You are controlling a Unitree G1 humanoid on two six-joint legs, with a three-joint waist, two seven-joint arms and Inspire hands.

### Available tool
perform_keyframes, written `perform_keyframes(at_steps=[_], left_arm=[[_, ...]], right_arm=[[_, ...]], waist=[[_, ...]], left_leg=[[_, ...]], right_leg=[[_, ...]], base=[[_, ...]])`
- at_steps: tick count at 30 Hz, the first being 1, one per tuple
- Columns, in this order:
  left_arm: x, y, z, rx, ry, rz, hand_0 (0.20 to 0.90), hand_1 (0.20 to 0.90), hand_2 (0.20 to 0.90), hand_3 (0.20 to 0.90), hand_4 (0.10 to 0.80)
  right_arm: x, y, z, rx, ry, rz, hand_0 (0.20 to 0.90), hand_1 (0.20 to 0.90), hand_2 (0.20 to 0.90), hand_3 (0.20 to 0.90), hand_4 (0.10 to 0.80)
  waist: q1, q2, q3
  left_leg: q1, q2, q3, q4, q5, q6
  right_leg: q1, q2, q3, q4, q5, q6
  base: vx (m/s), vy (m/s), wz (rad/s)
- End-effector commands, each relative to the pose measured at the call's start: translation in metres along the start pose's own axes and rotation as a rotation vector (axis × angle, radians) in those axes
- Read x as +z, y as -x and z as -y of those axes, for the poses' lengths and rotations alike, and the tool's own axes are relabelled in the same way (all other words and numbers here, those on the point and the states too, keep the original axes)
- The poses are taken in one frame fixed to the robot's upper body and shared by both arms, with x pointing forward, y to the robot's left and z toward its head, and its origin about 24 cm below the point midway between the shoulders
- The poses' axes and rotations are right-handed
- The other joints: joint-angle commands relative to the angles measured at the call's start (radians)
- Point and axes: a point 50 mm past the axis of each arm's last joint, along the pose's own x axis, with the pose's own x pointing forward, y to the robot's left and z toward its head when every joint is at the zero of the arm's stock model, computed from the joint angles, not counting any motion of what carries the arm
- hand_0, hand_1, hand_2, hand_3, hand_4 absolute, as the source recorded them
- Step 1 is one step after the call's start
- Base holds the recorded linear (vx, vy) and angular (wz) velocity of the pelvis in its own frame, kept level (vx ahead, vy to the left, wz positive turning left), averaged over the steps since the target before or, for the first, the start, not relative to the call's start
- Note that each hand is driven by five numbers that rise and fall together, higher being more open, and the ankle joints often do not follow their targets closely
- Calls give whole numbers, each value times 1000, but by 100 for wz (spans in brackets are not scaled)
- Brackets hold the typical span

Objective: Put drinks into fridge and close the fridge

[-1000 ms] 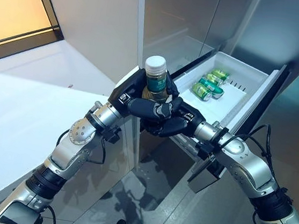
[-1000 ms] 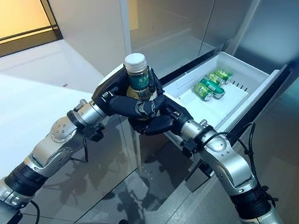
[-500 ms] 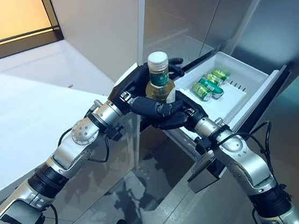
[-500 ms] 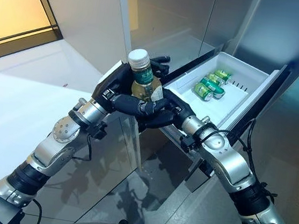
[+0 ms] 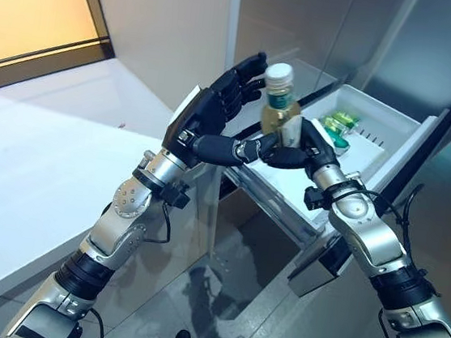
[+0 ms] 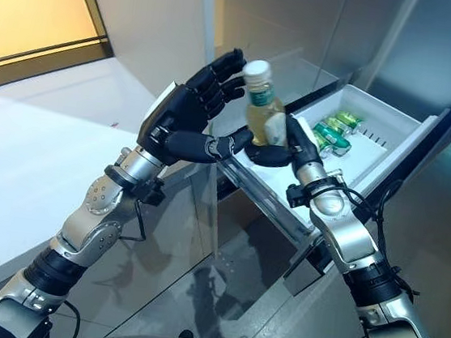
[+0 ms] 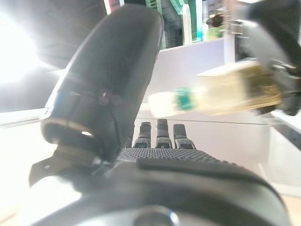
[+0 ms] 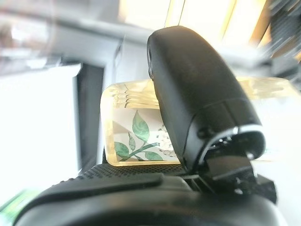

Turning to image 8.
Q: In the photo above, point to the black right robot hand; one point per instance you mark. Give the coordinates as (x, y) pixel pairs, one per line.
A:
(195, 94)

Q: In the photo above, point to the tea bottle with leaf label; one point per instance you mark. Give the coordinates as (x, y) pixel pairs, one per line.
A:
(131, 131)

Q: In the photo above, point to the green drink can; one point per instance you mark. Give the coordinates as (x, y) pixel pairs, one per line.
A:
(11, 207)

